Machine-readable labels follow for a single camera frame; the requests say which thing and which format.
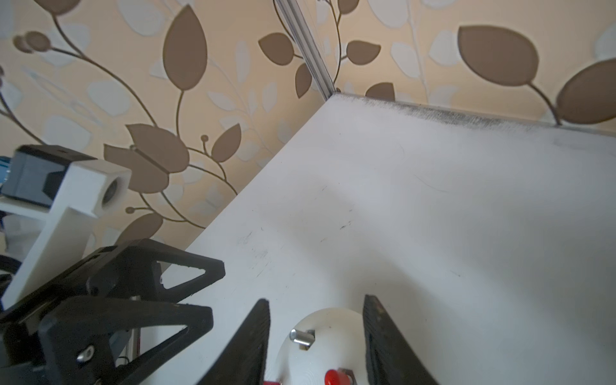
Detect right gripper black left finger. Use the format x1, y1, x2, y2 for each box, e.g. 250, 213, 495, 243
197, 298, 270, 385

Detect red screw protection sleeve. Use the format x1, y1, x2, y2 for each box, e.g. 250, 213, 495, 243
324, 368, 355, 385

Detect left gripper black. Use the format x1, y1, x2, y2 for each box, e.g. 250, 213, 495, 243
1, 239, 226, 384

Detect white dome screw holder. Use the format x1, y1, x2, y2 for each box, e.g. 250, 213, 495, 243
265, 308, 368, 384

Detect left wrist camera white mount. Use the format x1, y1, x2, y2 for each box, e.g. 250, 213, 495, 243
1, 144, 132, 308

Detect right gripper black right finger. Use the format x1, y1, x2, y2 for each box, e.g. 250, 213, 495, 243
363, 295, 437, 385

